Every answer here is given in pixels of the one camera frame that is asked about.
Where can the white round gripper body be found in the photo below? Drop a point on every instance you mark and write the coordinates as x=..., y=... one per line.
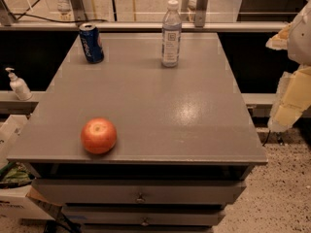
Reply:
x=301, y=40

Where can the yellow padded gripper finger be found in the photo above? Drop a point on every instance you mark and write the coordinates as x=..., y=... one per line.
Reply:
x=279, y=40
x=293, y=97

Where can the clear blue plastic water bottle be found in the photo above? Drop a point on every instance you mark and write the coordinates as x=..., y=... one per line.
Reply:
x=171, y=34

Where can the white pump dispenser bottle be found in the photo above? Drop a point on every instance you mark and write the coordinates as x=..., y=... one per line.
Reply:
x=18, y=85

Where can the grey drawer cabinet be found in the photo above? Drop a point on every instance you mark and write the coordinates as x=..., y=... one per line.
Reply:
x=187, y=123

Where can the blue Pepsi soda can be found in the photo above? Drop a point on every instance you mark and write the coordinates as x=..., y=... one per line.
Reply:
x=91, y=43

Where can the red orange apple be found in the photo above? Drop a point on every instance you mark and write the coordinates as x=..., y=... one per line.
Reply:
x=99, y=135

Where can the grey drawer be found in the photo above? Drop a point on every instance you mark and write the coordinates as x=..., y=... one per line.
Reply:
x=145, y=215
x=139, y=192

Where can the top grey drawer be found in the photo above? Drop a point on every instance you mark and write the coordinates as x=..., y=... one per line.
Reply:
x=139, y=192

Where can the green item in box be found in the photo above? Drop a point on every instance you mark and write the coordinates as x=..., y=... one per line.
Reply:
x=15, y=173

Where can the white cardboard box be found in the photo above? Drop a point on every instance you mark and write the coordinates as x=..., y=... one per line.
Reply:
x=15, y=201

